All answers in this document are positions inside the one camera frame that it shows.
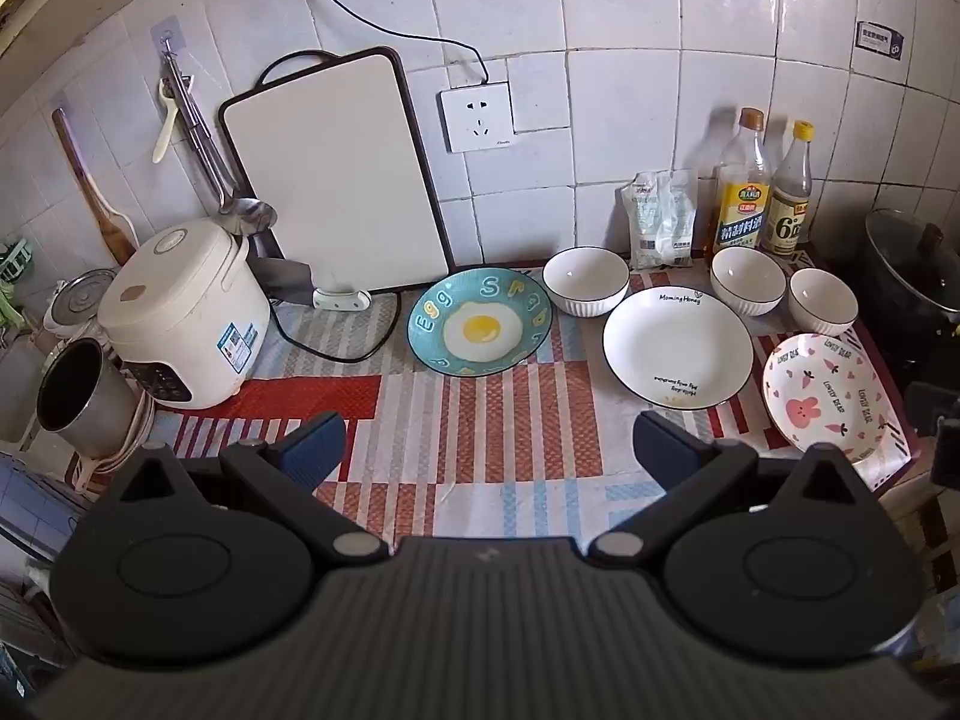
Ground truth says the steel ladle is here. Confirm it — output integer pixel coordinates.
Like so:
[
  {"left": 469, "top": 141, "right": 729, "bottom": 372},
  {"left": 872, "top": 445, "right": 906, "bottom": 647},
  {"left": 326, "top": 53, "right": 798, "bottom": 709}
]
[{"left": 161, "top": 30, "right": 278, "bottom": 237}]

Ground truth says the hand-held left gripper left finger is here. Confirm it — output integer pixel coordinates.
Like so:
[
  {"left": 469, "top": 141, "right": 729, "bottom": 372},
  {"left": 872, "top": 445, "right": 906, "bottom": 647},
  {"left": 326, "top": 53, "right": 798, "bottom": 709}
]
[{"left": 97, "top": 411, "right": 391, "bottom": 563}]

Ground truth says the green plastic basket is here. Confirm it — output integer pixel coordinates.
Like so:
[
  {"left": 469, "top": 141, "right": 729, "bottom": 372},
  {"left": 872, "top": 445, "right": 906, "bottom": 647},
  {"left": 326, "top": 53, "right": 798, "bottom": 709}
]
[{"left": 0, "top": 238, "right": 38, "bottom": 278}]

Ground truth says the white seasoning bag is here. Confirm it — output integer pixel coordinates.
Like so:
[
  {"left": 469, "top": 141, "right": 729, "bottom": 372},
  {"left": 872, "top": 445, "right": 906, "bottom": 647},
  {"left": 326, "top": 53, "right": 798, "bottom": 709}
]
[{"left": 619, "top": 169, "right": 702, "bottom": 271}]

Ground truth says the black wall cable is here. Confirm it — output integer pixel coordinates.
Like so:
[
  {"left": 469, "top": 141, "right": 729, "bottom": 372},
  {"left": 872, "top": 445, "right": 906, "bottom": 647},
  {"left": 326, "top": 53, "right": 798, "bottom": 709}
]
[{"left": 294, "top": 0, "right": 492, "bottom": 87}]

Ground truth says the white rice cooker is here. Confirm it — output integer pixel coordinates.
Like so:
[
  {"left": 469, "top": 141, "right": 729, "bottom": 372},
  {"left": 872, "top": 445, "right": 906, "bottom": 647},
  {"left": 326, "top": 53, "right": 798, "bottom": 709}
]
[{"left": 97, "top": 221, "right": 272, "bottom": 411}]

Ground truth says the black pot with glass lid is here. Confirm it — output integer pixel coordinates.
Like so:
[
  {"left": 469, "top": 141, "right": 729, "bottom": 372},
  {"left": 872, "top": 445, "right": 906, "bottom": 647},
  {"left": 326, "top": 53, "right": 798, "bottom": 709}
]
[{"left": 855, "top": 208, "right": 960, "bottom": 361}]

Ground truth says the wall sticker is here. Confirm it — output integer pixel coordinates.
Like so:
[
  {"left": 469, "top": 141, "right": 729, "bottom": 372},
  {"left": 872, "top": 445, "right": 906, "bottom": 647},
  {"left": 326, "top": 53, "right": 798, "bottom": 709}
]
[{"left": 855, "top": 19, "right": 908, "bottom": 61}]

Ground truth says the clear vinegar bottle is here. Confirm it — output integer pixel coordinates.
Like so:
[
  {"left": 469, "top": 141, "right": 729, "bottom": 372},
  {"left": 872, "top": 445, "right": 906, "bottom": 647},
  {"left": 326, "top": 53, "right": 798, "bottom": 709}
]
[{"left": 759, "top": 120, "right": 816, "bottom": 256}]

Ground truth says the yellow label oil bottle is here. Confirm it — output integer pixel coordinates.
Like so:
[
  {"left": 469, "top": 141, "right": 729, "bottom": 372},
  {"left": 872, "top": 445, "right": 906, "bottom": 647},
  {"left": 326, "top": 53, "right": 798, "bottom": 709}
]
[{"left": 709, "top": 106, "right": 773, "bottom": 260}]

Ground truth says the white cutting board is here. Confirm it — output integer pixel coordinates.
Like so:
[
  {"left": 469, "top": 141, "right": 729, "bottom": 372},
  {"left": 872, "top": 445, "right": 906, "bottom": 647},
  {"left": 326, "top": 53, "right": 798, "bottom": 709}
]
[{"left": 217, "top": 46, "right": 455, "bottom": 295}]

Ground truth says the striped tablecloth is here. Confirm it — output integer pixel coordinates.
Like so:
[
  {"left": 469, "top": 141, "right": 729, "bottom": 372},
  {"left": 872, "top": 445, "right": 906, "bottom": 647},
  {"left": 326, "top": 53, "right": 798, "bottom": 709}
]
[{"left": 64, "top": 247, "right": 923, "bottom": 541}]

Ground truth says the pink rabbit print plate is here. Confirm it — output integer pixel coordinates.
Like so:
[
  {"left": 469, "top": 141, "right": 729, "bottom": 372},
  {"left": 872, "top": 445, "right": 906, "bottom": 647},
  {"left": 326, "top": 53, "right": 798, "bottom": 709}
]
[{"left": 763, "top": 332, "right": 887, "bottom": 462}]

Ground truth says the clear adhesive wall hook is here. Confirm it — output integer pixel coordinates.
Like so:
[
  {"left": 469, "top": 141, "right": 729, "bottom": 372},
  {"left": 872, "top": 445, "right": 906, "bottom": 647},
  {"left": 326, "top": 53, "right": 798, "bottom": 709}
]
[{"left": 150, "top": 13, "right": 187, "bottom": 53}]

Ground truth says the steel cup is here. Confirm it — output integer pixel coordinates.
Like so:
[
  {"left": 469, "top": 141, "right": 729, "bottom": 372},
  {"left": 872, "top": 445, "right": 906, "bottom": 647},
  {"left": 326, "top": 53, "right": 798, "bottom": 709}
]
[{"left": 36, "top": 337, "right": 140, "bottom": 458}]

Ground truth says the blue fried egg plate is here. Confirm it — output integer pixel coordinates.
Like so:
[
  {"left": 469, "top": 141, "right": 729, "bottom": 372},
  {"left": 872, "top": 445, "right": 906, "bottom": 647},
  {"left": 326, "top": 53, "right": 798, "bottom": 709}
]
[{"left": 407, "top": 268, "right": 554, "bottom": 378}]

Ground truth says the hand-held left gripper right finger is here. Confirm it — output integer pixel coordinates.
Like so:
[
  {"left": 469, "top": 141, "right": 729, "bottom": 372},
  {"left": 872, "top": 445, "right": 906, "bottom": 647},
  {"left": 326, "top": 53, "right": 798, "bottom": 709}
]
[{"left": 589, "top": 411, "right": 871, "bottom": 567}]

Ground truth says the white wall socket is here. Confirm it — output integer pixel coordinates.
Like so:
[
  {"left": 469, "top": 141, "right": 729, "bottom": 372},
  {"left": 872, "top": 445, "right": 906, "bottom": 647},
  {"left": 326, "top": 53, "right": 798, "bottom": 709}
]
[{"left": 439, "top": 80, "right": 518, "bottom": 155}]

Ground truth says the wooden spatula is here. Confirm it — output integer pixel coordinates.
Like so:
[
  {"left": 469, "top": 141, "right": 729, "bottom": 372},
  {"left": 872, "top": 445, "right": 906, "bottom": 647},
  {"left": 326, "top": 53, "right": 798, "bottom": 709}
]
[{"left": 51, "top": 109, "right": 140, "bottom": 265}]

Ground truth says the white plastic spoon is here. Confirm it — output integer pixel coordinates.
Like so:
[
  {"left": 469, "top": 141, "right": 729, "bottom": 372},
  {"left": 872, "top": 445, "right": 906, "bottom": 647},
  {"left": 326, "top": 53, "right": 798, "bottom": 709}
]
[{"left": 152, "top": 79, "right": 181, "bottom": 164}]

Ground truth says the black rice cooker cable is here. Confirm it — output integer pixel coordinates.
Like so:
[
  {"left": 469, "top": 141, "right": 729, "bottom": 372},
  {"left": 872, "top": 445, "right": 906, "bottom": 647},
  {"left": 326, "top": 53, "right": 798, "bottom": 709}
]
[{"left": 266, "top": 289, "right": 402, "bottom": 362}]

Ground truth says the white ribbed bowl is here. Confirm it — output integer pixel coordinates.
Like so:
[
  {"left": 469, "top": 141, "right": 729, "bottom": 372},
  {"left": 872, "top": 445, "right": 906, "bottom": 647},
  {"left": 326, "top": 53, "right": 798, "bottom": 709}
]
[
  {"left": 710, "top": 246, "right": 788, "bottom": 317},
  {"left": 541, "top": 246, "right": 631, "bottom": 318},
  {"left": 787, "top": 268, "right": 860, "bottom": 337}
]

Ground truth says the white plate with dark rim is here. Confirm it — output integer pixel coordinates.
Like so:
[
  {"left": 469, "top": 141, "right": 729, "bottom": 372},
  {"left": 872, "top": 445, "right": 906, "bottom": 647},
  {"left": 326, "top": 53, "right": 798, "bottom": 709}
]
[{"left": 602, "top": 286, "right": 755, "bottom": 410}]

